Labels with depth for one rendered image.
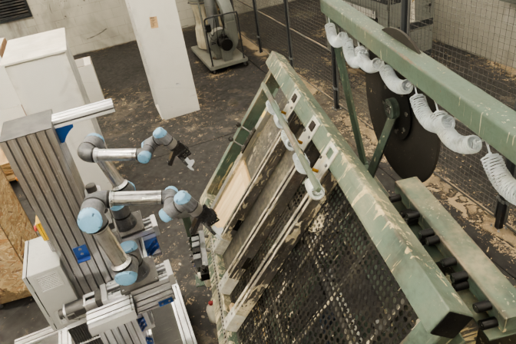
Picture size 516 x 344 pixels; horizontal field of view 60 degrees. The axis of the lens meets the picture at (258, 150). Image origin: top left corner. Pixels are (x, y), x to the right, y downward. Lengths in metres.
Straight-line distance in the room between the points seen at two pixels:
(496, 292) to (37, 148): 2.07
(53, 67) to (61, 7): 5.90
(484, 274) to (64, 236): 2.14
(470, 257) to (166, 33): 5.35
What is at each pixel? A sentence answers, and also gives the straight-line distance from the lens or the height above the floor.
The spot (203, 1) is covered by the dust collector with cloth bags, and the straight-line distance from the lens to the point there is 8.47.
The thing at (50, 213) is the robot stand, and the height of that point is 1.56.
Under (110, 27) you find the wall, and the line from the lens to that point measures 10.81.
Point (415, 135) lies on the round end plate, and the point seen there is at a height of 1.80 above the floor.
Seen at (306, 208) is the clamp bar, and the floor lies 1.62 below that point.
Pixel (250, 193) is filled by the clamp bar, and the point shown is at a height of 1.32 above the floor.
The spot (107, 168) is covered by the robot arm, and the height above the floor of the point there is 1.44.
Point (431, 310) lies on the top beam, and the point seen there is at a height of 1.87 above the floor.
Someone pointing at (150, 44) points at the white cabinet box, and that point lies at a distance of 6.40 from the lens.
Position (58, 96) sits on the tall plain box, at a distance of 4.95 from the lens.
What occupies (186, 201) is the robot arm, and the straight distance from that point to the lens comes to 2.30.
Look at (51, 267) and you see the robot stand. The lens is 2.87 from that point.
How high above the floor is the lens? 2.98
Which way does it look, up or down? 32 degrees down
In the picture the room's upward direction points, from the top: 9 degrees counter-clockwise
